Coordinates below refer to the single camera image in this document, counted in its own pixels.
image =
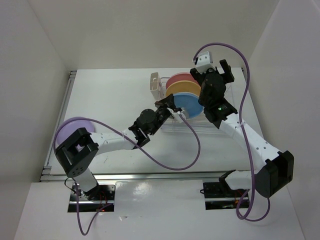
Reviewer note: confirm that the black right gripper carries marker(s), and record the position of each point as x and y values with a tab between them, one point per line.
228	75

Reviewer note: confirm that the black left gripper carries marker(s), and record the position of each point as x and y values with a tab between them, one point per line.
168	101

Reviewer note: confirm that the yellow plastic plate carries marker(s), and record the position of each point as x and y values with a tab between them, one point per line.
183	86

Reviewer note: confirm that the blue plastic plate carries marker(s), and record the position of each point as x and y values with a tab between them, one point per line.
188	102

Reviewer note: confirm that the pink plastic plate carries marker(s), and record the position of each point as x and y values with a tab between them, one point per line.
183	76

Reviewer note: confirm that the purple plastic plate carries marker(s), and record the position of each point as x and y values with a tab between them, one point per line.
71	125

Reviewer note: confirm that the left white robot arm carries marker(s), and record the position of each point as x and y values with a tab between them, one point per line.
76	153

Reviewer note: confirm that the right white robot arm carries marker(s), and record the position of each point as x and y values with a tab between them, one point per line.
272	168

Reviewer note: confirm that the cream cutlery holder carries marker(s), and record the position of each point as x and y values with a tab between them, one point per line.
154	85

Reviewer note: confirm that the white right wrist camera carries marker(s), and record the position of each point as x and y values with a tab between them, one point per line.
203	62

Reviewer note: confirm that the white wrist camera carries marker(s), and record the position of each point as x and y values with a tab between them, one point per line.
178	116
203	62

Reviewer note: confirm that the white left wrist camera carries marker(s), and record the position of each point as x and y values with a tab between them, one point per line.
178	116

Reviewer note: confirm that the clear wire dish rack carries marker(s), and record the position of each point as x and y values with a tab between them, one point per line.
200	124

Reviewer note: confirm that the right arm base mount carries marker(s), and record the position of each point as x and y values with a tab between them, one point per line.
218	198

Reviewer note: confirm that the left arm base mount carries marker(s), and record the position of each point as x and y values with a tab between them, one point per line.
104	199

